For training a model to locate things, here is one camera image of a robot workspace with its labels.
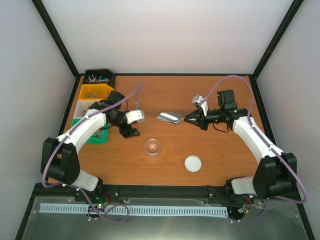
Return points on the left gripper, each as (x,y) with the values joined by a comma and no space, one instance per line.
(127,132)

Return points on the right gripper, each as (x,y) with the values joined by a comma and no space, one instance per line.
(199,117)

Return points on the silver metal scoop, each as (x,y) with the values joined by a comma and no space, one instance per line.
(170,117)

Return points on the green plastic bin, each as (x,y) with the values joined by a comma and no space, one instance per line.
(100,136)

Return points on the clear plastic cup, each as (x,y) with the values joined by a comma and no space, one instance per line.
(152,147)

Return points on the white translucent plastic bin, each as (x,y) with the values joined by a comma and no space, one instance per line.
(82,107)

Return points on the yellow plastic bin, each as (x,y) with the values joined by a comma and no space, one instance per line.
(94,91)

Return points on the black plastic bin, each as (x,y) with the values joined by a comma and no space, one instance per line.
(99,76)

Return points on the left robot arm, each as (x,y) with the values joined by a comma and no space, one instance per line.
(59,159)

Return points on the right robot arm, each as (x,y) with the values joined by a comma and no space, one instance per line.
(276,173)

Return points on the white round lid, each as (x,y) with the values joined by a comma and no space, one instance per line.
(193,163)

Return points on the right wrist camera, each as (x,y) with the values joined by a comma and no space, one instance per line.
(200,102)

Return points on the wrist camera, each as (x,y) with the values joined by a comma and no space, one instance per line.
(200,102)
(135,116)

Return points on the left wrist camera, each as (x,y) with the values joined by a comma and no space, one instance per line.
(135,116)

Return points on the light blue cable duct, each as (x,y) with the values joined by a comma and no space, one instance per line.
(137,210)

